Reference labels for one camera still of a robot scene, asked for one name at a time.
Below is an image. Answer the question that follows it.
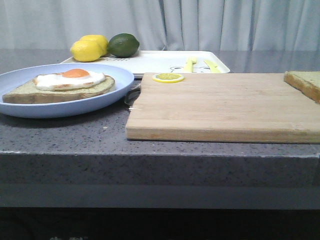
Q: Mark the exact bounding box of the fried egg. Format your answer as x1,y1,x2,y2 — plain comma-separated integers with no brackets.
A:
33,68,106,91

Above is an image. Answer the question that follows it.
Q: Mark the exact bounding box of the bread slice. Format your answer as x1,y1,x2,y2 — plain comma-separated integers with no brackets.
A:
2,75,116,104
284,71,320,104

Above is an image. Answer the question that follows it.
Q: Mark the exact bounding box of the light blue plate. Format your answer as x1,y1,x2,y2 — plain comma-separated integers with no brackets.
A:
0,63,135,119

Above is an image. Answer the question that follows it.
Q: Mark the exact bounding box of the white serving tray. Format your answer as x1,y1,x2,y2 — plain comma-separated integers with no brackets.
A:
63,50,230,78

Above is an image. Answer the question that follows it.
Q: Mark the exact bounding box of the lemon slice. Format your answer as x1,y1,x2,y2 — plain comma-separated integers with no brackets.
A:
152,73,185,83

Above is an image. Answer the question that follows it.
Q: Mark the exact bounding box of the left yellow plastic utensil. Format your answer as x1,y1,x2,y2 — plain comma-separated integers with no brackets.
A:
183,56,197,73

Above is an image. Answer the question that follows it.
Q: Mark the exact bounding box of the yellow plastic utensil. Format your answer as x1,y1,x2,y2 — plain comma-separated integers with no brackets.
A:
204,59,221,73
183,56,197,73

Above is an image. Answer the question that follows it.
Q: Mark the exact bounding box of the right yellow plastic utensil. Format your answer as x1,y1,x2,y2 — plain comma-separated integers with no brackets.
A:
204,59,221,73

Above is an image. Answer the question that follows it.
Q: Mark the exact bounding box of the green lime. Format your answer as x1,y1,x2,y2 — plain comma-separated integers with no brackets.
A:
107,33,140,58

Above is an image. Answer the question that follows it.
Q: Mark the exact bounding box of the rear yellow lemon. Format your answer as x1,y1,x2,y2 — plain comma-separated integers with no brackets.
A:
80,34,109,57

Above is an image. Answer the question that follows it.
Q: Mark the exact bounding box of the yellow lemon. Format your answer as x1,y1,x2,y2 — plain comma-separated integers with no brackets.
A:
70,40,104,62
80,34,109,57

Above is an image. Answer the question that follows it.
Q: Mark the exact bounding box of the front yellow lemon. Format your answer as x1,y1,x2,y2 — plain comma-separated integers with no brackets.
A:
70,40,104,62

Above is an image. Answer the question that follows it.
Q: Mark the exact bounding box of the wooden cutting board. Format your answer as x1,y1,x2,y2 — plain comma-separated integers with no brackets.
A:
125,73,320,144

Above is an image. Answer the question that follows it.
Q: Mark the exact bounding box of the white curtain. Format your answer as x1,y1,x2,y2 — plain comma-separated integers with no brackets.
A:
0,0,320,51

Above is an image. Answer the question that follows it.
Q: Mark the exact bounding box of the metal cutting board handle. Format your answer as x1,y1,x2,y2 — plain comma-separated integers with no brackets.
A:
124,83,141,111

